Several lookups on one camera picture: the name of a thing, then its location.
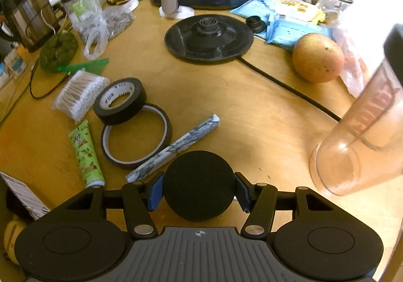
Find apple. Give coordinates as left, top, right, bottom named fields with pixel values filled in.
left=292, top=33, right=346, bottom=84

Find clear shaker bottle grey lid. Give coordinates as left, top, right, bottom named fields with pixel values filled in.
left=310, top=23, right=403, bottom=197

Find steel electric kettle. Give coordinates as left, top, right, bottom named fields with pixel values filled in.
left=0, top=0, right=62, bottom=53

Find thin grey tape roll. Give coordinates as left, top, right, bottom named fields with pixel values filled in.
left=100, top=103, right=173, bottom=170

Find black kettle base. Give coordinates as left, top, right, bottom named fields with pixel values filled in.
left=164, top=15, right=254, bottom=64

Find black audio cable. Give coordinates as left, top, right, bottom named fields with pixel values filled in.
left=29, top=16, right=76, bottom=100

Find small black cap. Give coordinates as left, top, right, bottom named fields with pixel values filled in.
left=245, top=16, right=268, bottom=34

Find bag of cotton swabs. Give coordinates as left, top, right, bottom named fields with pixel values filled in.
left=52, top=69, right=111, bottom=124

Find yellow wet wipes packet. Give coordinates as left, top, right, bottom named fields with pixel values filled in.
left=272, top=0, right=325, bottom=23

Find plastic bag of seeds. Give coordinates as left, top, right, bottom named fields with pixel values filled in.
left=83, top=4, right=136, bottom=61

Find blue wet wipes packet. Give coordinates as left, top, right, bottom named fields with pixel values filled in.
left=266, top=19, right=335, bottom=52
left=229, top=0, right=278, bottom=19

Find cardboard box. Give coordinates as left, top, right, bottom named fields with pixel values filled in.
left=0, top=171, right=51, bottom=270

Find green net bag of kiwis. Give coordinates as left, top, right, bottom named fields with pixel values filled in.
left=38, top=31, right=110, bottom=75

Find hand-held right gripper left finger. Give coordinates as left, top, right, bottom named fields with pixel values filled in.
left=62, top=172, right=165, bottom=237

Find black power cord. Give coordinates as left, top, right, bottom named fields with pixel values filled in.
left=237, top=56, right=343, bottom=122

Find black foam cylinder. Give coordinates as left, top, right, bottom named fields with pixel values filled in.
left=162, top=150, right=237, bottom=223

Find small white bottle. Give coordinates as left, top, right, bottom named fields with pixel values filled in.
left=4, top=47, right=28, bottom=79

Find black tape roll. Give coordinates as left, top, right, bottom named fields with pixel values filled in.
left=92, top=77, right=147, bottom=126

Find green hand cream tube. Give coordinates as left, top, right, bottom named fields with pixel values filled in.
left=68, top=120, right=105, bottom=188

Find clear plastic bag orange contents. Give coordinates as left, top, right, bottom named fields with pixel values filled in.
left=333, top=28, right=374, bottom=97

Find patterned paper stick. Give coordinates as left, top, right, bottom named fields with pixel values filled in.
left=125, top=113, right=220, bottom=183

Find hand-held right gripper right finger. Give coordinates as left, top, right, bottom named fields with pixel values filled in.
left=234, top=171, right=335, bottom=236

